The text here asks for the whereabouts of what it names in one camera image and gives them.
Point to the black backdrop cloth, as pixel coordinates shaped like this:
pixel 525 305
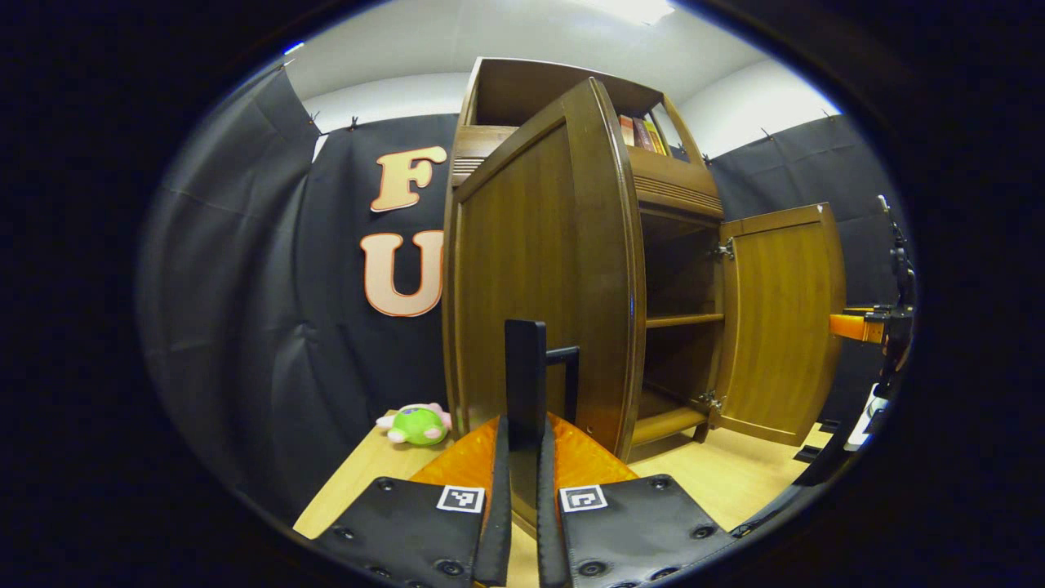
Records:
pixel 245 286

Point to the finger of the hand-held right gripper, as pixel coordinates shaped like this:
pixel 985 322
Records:
pixel 853 325

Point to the small ceiling light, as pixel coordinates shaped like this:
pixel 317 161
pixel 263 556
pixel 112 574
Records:
pixel 292 47

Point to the yellow book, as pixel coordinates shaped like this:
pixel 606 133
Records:
pixel 658 139

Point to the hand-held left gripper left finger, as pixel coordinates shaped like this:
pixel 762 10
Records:
pixel 500 523

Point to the maroon book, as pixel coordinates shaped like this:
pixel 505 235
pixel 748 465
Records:
pixel 643 135

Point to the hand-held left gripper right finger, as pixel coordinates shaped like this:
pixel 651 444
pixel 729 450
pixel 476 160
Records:
pixel 545 531

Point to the wooden double-door shoe cabinet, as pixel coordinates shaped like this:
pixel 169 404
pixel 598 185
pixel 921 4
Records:
pixel 531 90

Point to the green plush toy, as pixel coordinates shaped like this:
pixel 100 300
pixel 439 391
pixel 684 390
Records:
pixel 418 426

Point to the wooden shoe cabinet door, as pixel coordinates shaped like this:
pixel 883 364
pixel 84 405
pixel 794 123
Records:
pixel 775 318
pixel 522 245

